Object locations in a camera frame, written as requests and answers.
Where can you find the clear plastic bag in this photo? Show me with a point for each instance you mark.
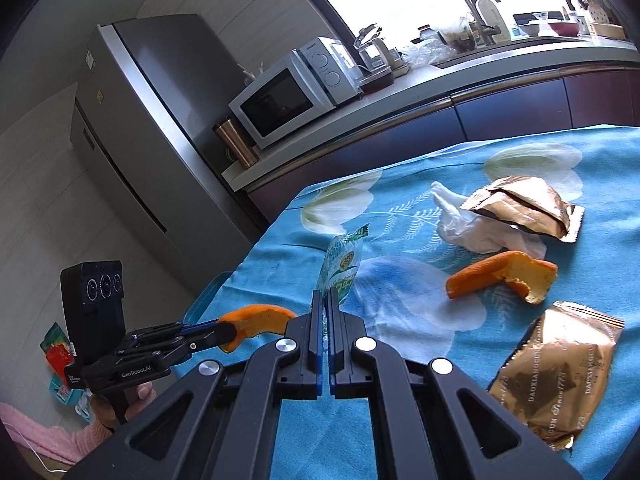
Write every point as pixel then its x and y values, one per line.
pixel 425 52

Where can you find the white tissue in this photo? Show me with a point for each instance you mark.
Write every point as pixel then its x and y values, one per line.
pixel 470 235

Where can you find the white dish soap bottle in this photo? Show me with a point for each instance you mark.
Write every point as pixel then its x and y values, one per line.
pixel 492 17

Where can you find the trash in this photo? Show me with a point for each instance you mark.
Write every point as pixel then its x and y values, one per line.
pixel 555 375

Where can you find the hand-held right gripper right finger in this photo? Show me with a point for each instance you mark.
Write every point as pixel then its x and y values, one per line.
pixel 341 355

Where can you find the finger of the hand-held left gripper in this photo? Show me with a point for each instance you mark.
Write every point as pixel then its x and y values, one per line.
pixel 200 342
pixel 175 328

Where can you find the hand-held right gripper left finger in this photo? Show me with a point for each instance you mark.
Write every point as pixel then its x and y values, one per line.
pixel 320 360

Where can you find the large orange peel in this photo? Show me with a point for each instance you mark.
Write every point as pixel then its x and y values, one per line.
pixel 480 275

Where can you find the small white bowl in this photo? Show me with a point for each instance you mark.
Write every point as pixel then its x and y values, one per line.
pixel 525 30

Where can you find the white microwave oven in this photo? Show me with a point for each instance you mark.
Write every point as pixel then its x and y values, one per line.
pixel 280 100

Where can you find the copper thermos flask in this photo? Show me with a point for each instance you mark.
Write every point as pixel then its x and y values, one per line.
pixel 237 142

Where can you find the blue floral tablecloth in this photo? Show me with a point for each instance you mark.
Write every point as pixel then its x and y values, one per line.
pixel 280 260

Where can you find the red packet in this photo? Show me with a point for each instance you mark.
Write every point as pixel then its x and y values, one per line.
pixel 57 352

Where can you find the glass electric kettle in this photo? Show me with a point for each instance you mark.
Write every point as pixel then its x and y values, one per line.
pixel 377 52

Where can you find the teal packet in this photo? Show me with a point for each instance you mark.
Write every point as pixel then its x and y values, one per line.
pixel 65 387

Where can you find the pale yellow dish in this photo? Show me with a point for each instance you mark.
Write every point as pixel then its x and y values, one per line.
pixel 607 31

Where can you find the small orange peel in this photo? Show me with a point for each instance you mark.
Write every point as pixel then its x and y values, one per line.
pixel 260 317

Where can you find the small red bowl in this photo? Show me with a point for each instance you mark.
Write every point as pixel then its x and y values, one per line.
pixel 564 28

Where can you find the grey refrigerator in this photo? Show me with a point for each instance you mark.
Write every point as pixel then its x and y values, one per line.
pixel 150 135

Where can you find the kitchen counter cabinet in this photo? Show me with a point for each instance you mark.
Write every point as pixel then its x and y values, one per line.
pixel 500 105

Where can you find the gold foil wrapper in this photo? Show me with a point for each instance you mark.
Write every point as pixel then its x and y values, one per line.
pixel 530 200

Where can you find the green white snack packet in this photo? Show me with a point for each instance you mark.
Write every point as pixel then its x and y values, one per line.
pixel 345 260

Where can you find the person's left hand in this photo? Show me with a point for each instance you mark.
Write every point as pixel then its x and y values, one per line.
pixel 142 397

